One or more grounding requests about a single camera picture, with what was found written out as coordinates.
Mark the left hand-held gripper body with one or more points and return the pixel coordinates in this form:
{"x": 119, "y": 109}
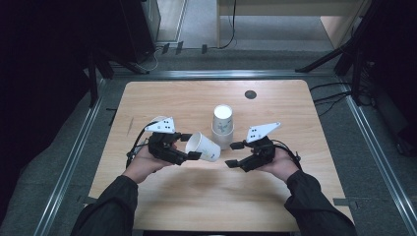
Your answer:
{"x": 162, "y": 146}

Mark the light wooden panel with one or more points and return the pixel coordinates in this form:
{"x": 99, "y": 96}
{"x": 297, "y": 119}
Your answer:
{"x": 170, "y": 19}

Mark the person's right hand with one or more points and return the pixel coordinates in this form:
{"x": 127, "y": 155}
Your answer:
{"x": 282, "y": 165}

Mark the metal floor rail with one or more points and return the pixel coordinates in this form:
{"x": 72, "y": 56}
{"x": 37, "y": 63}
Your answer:
{"x": 377, "y": 157}
{"x": 69, "y": 170}
{"x": 229, "y": 74}

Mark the black curtain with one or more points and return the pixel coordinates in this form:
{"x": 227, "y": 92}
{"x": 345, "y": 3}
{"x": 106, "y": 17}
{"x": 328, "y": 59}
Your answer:
{"x": 32, "y": 82}
{"x": 400, "y": 49}

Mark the person's left hand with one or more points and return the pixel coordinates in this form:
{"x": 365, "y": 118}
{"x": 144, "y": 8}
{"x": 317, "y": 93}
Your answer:
{"x": 142, "y": 165}

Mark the black tripod stand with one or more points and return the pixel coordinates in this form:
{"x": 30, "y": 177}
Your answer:
{"x": 327, "y": 56}

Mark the small black floor block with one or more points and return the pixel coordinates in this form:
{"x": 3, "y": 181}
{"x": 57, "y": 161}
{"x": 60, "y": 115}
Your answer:
{"x": 179, "y": 47}
{"x": 166, "y": 48}
{"x": 204, "y": 49}

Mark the light wooden furniture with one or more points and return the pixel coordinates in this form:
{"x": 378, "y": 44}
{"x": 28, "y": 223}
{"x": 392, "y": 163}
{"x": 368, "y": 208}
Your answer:
{"x": 278, "y": 8}

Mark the stack of white paper cups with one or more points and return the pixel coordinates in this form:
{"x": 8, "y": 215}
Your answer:
{"x": 223, "y": 131}

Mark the dark cabinet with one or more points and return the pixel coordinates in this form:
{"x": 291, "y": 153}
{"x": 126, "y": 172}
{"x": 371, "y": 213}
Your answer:
{"x": 137, "y": 32}

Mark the round black table grommet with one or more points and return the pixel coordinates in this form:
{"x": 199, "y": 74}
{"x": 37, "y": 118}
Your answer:
{"x": 250, "y": 94}

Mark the black metal stand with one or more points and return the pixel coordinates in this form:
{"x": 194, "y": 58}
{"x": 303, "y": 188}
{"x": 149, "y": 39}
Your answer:
{"x": 93, "y": 85}

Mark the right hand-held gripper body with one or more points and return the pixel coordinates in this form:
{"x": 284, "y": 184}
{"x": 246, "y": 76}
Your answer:
{"x": 262, "y": 152}

